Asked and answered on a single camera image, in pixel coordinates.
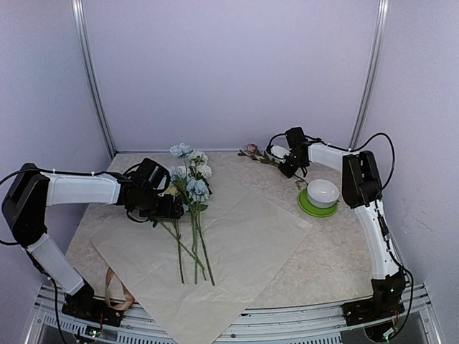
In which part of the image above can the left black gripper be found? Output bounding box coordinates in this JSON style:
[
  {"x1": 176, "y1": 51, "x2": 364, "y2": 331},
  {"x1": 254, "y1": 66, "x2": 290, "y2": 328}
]
[{"x1": 138, "y1": 188, "x2": 184, "y2": 219}]

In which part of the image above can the yellow rose bunch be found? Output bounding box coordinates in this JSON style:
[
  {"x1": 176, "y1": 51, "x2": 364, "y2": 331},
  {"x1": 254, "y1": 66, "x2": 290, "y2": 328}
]
[{"x1": 165, "y1": 185, "x2": 185, "y2": 285}]

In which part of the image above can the pink rose stem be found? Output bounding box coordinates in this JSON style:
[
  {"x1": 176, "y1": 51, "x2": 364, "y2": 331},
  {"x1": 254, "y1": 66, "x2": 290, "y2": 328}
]
[{"x1": 152, "y1": 217, "x2": 207, "y2": 285}]

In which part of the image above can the dried mauve flower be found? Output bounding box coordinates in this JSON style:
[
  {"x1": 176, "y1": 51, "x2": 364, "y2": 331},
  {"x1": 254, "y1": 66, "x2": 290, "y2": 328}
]
[{"x1": 237, "y1": 143, "x2": 308, "y2": 190}]

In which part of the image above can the white pink flower stem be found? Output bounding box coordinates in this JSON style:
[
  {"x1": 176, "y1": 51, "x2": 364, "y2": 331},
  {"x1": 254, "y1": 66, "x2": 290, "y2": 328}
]
[{"x1": 187, "y1": 150, "x2": 208, "y2": 167}]

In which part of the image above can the white rose stem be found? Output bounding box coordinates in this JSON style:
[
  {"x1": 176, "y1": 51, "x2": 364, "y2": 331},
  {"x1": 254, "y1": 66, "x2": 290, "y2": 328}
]
[{"x1": 187, "y1": 166, "x2": 215, "y2": 286}]

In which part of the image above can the pink wrapping paper sheet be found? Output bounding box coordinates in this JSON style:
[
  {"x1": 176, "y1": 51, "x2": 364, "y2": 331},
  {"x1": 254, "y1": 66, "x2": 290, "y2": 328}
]
[{"x1": 90, "y1": 175, "x2": 311, "y2": 343}]

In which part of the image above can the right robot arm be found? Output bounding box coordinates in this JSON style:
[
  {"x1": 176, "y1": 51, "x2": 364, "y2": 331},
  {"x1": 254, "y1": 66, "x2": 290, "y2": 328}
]
[{"x1": 267, "y1": 127, "x2": 406, "y2": 318}]

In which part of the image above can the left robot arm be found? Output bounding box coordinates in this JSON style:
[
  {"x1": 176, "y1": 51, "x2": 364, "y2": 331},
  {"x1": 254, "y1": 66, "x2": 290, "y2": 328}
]
[{"x1": 1, "y1": 158, "x2": 184, "y2": 319}]

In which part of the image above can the green plate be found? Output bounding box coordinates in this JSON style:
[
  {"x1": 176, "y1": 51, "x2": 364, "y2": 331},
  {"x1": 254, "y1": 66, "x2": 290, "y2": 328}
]
[{"x1": 297, "y1": 189, "x2": 339, "y2": 218}]

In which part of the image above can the white ceramic bowl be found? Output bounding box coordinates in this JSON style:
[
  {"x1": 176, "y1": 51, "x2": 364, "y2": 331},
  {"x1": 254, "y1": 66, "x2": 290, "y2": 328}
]
[{"x1": 307, "y1": 179, "x2": 340, "y2": 209}]

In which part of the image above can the tan ribbon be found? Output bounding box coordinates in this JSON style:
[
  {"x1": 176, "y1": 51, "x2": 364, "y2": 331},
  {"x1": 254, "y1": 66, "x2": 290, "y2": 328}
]
[{"x1": 104, "y1": 267, "x2": 136, "y2": 312}]

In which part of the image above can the right aluminium frame post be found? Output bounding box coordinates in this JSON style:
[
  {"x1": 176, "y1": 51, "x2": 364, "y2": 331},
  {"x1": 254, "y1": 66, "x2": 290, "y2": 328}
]
[{"x1": 349, "y1": 0, "x2": 389, "y2": 148}]

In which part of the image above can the aluminium frame post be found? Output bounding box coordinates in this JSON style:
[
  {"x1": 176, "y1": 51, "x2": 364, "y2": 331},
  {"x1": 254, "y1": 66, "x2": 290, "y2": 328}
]
[
  {"x1": 349, "y1": 0, "x2": 389, "y2": 148},
  {"x1": 71, "y1": 0, "x2": 117, "y2": 159}
]

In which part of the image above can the left aluminium frame post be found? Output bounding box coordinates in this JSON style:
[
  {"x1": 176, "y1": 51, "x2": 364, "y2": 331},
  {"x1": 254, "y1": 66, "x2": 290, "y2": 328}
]
[{"x1": 71, "y1": 0, "x2": 117, "y2": 159}]

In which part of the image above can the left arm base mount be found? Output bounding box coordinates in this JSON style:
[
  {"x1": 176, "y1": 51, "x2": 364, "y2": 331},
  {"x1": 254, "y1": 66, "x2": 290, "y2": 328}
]
[{"x1": 62, "y1": 285, "x2": 123, "y2": 327}]

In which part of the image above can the front aluminium rail base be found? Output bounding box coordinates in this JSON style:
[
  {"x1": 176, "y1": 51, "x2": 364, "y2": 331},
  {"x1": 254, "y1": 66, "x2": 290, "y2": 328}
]
[{"x1": 24, "y1": 282, "x2": 442, "y2": 344}]

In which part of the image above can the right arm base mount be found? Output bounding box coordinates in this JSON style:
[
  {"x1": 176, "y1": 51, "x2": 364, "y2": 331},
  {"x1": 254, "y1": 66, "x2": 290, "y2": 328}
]
[{"x1": 341, "y1": 276, "x2": 406, "y2": 326}]

